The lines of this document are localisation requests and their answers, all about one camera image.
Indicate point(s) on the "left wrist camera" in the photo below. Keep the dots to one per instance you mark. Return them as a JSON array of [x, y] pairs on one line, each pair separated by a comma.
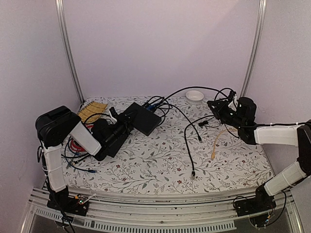
[[113, 114]]

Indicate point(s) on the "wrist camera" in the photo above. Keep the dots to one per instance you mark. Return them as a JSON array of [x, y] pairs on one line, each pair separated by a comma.
[[113, 114], [233, 101]]

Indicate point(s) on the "aluminium front rail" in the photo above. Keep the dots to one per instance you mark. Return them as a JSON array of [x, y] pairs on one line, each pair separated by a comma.
[[182, 213]]

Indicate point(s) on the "right aluminium frame post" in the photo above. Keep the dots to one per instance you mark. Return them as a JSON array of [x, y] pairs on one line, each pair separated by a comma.
[[255, 47]]

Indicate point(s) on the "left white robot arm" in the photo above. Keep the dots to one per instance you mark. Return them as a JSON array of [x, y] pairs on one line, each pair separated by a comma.
[[53, 128]]

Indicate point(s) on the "aluminium frame post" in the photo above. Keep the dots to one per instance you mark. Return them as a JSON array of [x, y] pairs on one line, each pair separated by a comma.
[[65, 37], [255, 47]]

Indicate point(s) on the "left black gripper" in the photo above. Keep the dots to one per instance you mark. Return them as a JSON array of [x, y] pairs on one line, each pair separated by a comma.
[[126, 124]]

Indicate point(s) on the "black TP-Link network switch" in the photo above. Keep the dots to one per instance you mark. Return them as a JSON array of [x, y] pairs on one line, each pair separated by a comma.
[[142, 119]]

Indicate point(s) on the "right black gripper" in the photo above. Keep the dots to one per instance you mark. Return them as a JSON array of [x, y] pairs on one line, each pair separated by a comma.
[[218, 111]]

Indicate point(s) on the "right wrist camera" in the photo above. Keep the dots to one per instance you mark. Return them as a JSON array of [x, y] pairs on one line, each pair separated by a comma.
[[233, 101]]

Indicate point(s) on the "white bowl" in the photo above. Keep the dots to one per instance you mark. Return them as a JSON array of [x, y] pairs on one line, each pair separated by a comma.
[[194, 96]]

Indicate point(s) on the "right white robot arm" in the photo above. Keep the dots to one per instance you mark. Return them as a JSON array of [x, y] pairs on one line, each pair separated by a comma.
[[287, 145]]

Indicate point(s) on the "left aluminium frame post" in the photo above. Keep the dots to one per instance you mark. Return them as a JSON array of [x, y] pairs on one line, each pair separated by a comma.
[[65, 37]]

